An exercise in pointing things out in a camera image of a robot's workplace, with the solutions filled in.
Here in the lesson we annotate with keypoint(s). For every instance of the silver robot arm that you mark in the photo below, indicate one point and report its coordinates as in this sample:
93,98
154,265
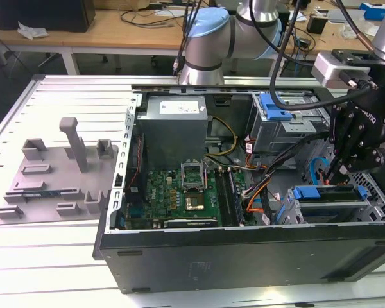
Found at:
208,41

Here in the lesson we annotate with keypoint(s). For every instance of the clear plastic bags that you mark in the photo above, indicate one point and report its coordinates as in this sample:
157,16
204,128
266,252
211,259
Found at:
369,30

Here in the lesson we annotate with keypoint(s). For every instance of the black PC case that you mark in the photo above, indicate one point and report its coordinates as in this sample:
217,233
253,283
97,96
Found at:
244,266

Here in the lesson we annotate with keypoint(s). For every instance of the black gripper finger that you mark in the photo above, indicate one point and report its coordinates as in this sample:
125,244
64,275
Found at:
369,160
341,125

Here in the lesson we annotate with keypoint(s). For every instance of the flat grey device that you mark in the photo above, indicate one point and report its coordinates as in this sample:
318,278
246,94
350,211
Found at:
340,15

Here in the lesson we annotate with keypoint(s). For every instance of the large black box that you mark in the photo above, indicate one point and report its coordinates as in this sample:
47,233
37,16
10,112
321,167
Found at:
51,14

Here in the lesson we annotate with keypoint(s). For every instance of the black computer tower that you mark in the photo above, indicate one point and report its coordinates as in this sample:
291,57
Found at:
284,19

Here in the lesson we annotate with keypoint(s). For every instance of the crumpled white plastic bag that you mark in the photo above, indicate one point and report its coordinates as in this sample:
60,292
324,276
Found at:
32,30

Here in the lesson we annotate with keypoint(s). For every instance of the blue plastic drive latch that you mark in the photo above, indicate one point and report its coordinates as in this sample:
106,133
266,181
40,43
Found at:
265,106

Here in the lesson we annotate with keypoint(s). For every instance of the grey metal drive cage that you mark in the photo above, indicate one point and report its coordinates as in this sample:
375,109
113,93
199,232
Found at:
276,138

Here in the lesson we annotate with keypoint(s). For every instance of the green motherboard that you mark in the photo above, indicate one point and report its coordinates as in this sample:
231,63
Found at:
160,192

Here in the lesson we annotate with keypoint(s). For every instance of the wooden desk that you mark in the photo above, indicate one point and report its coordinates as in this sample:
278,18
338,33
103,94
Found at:
115,35
327,41

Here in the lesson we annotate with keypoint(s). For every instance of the grey parts rack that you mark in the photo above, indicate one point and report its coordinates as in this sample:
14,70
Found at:
57,183

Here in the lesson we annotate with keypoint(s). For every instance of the small black box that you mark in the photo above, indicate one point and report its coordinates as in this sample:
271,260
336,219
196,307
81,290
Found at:
317,24

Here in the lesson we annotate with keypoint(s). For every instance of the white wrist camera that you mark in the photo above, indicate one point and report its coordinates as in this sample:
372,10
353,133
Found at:
327,69

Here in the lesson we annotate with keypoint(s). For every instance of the CPU socket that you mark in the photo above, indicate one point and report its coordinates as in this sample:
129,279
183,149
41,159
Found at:
195,202

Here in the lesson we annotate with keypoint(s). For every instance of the thin locking lever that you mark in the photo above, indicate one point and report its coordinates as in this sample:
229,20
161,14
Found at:
205,174

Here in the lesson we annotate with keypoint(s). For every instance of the grey power supply unit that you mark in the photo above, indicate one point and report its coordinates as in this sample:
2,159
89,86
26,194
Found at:
170,138

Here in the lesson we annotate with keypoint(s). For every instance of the black graphics card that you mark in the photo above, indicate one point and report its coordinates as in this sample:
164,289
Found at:
192,223

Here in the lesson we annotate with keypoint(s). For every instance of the RAM stick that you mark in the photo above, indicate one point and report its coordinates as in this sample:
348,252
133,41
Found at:
41,194

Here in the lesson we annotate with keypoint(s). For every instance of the blue cardboard box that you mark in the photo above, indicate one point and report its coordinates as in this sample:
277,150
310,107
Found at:
375,11

